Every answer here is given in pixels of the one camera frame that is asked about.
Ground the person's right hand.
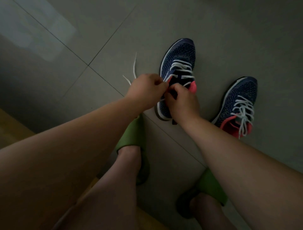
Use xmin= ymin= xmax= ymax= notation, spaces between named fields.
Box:
xmin=164 ymin=83 xmax=202 ymax=126

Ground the person's left hand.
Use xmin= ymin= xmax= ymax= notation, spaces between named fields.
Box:
xmin=125 ymin=73 xmax=170 ymax=113

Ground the white shoelace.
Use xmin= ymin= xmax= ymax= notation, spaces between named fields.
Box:
xmin=231 ymin=95 xmax=255 ymax=140
xmin=122 ymin=52 xmax=196 ymax=104

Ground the person's right forearm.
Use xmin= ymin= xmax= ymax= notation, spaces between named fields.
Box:
xmin=182 ymin=116 xmax=303 ymax=230

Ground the person's right leg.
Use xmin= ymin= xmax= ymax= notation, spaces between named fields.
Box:
xmin=189 ymin=192 xmax=237 ymax=230

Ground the person's leg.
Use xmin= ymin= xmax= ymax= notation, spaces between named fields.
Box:
xmin=189 ymin=192 xmax=237 ymax=230
xmin=52 ymin=146 xmax=142 ymax=230

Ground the person's left leg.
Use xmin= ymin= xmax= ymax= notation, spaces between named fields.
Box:
xmin=52 ymin=146 xmax=142 ymax=230

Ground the green foam slipper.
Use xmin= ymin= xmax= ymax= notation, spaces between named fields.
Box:
xmin=175 ymin=167 xmax=228 ymax=219
xmin=115 ymin=113 xmax=150 ymax=186

